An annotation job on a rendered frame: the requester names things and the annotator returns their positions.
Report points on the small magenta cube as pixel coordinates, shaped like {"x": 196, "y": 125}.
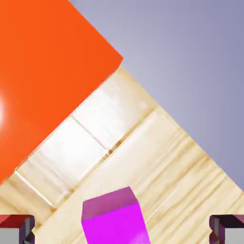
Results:
{"x": 114, "y": 223}

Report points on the large orange box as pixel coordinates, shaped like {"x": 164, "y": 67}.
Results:
{"x": 47, "y": 76}

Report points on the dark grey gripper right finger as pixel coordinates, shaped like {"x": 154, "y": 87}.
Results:
{"x": 225, "y": 226}

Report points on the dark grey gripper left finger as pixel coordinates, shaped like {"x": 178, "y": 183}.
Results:
{"x": 21, "y": 226}

